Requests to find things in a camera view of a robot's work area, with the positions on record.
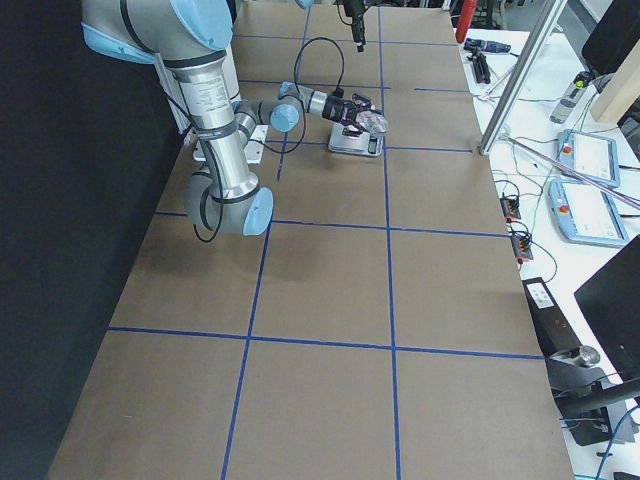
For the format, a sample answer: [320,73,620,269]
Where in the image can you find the clear glass sauce dispenser bottle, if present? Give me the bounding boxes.
[355,110,389,138]

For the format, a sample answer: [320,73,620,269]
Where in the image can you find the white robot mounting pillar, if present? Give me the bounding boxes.
[154,45,269,165]

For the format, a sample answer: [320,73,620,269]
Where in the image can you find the orange black connector block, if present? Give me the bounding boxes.
[499,195,533,265]

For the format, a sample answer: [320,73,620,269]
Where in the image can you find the black monitor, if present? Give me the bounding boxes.
[574,238,639,380]

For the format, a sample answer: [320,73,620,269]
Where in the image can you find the black folded tripod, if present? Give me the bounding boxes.
[467,49,491,84]

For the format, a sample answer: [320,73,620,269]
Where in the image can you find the near teach pendant tablet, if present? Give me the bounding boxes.
[548,179,630,248]

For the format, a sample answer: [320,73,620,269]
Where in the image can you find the blue folded umbrella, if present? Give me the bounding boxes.
[464,38,511,54]

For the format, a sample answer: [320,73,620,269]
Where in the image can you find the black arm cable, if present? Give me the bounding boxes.
[164,37,347,244]

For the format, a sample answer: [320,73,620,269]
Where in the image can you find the far teach pendant tablet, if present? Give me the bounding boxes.
[558,129,620,188]

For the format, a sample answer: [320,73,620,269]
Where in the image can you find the teach pendant tablet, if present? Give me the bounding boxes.
[548,179,630,248]
[558,129,620,188]

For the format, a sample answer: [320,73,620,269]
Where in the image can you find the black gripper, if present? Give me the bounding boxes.
[343,0,365,53]
[321,95,381,138]

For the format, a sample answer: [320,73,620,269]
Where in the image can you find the silver digital kitchen scale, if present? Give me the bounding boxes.
[328,123,382,157]

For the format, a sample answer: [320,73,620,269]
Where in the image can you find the aluminium frame post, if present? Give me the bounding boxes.
[478,0,567,156]

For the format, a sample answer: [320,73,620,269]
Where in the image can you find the black power box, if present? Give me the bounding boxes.
[522,277,581,357]

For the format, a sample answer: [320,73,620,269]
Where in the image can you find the thin metal rod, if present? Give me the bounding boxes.
[502,136,640,210]

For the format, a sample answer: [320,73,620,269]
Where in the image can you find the red cylinder bottle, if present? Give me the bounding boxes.
[455,0,478,44]

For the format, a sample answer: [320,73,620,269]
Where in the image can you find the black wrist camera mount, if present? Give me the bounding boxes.
[351,92,375,110]

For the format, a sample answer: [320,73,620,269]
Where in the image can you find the brown paper table mat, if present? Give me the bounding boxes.
[48,2,573,479]

